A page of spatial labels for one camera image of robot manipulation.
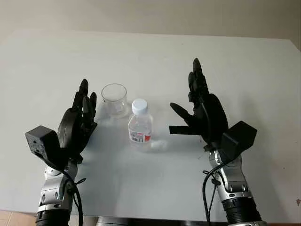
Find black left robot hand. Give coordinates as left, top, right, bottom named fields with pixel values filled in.
left=57, top=79, right=98, bottom=165

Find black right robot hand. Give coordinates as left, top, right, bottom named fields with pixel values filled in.
left=169, top=57, right=230, bottom=148

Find clear water bottle red label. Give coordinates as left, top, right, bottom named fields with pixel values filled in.
left=127, top=98, right=155, bottom=153

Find clear plastic cup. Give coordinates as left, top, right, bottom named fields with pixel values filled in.
left=101, top=83, right=129, bottom=119

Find black tape strip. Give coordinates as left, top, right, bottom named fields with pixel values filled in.
left=169, top=125, right=191, bottom=136

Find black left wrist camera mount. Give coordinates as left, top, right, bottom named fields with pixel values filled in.
left=25, top=125, right=63, bottom=172

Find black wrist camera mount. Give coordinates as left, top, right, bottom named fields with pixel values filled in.
left=220, top=120, right=257, bottom=163
left=25, top=125, right=63, bottom=172

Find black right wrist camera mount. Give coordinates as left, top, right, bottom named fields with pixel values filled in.
left=220, top=120, right=257, bottom=163

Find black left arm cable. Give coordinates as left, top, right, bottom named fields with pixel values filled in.
left=61, top=169, right=87, bottom=226

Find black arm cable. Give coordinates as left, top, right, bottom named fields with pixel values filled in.
left=202, top=161, right=227, bottom=224
left=61, top=169, right=87, bottom=226

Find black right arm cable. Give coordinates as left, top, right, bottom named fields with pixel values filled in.
left=202, top=161, right=227, bottom=224

